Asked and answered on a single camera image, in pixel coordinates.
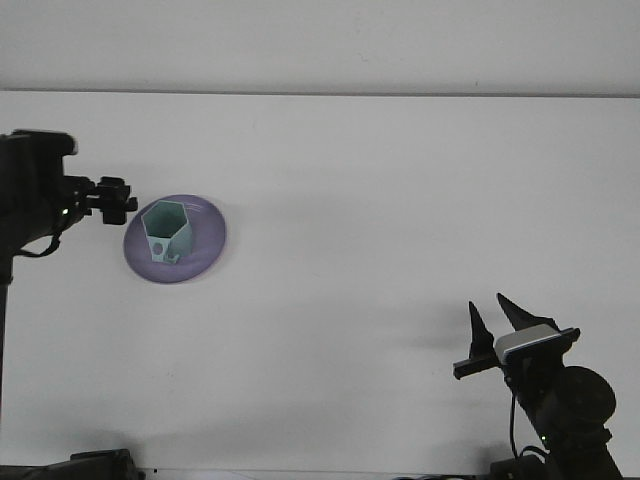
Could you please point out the pale blue faceted cup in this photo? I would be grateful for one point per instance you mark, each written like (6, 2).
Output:
(170, 225)

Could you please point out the pale purple round plate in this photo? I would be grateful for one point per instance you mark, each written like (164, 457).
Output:
(210, 240)

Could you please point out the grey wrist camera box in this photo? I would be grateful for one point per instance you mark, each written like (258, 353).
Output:
(527, 342)
(45, 142)

